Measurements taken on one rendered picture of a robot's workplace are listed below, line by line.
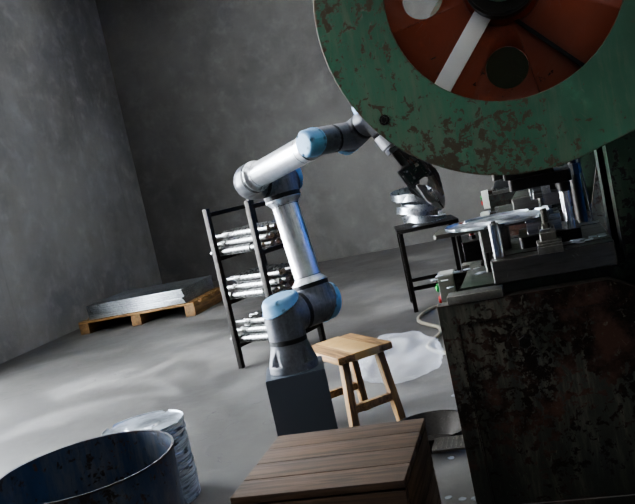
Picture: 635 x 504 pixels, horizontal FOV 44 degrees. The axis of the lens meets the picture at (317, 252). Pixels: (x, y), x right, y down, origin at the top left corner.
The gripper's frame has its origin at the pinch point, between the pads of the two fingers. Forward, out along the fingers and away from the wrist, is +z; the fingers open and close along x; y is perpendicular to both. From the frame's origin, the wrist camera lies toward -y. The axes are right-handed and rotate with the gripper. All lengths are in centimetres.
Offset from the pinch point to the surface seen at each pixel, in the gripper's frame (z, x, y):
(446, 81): -22.0, 20.6, 35.3
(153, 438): 4, -88, 40
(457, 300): 21.6, -9.4, 17.1
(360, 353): 29, -65, -70
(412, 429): 40, -36, 28
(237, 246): -43, -127, -209
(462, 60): -23.4, 26.0, 35.5
